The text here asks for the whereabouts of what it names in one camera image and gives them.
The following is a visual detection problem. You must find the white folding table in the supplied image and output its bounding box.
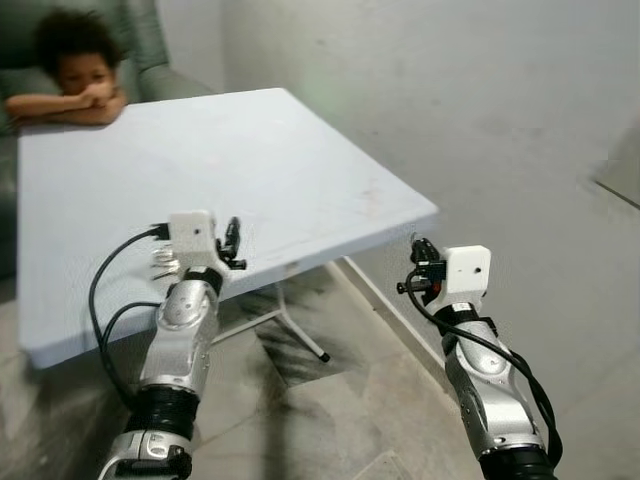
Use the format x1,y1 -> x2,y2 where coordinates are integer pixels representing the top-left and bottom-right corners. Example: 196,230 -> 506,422
15,88 -> 440,372

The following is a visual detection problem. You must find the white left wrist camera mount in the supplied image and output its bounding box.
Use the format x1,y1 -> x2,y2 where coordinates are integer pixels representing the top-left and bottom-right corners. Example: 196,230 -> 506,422
165,209 -> 223,273

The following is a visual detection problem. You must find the curly-haired child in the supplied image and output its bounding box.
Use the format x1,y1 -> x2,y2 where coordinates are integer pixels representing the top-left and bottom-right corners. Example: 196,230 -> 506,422
4,9 -> 130,127

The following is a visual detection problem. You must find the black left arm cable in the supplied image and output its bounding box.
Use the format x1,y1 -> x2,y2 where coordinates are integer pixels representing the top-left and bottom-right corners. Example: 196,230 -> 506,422
88,225 -> 172,403

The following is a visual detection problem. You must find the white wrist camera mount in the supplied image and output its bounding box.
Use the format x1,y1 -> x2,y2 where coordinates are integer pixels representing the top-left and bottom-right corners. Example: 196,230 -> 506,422
440,245 -> 492,310
165,209 -> 223,273

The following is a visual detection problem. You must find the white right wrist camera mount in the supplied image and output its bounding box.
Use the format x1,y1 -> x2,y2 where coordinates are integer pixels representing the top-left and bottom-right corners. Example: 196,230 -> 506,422
440,245 -> 492,310

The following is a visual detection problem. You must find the dark green leather sofa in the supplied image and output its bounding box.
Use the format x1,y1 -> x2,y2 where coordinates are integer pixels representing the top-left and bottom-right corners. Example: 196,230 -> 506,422
0,0 -> 214,282

